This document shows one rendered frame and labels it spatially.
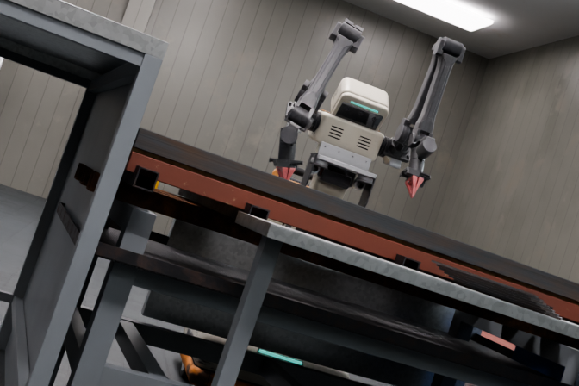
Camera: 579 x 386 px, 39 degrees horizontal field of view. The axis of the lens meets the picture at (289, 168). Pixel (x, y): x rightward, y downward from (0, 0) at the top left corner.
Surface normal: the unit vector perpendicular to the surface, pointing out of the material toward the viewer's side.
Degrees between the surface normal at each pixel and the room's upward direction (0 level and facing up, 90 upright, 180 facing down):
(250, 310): 90
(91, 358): 90
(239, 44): 90
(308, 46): 90
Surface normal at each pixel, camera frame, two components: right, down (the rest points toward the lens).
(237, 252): 0.33, 0.06
